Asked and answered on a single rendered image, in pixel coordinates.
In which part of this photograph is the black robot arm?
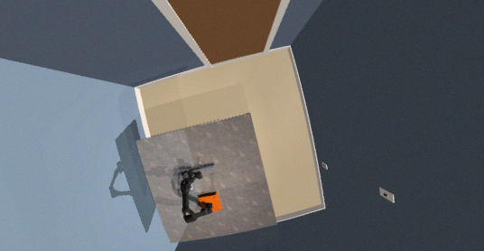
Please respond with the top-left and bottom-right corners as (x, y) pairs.
(181, 169), (213, 223)

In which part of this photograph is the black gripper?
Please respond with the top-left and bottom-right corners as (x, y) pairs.
(189, 172), (202, 182)

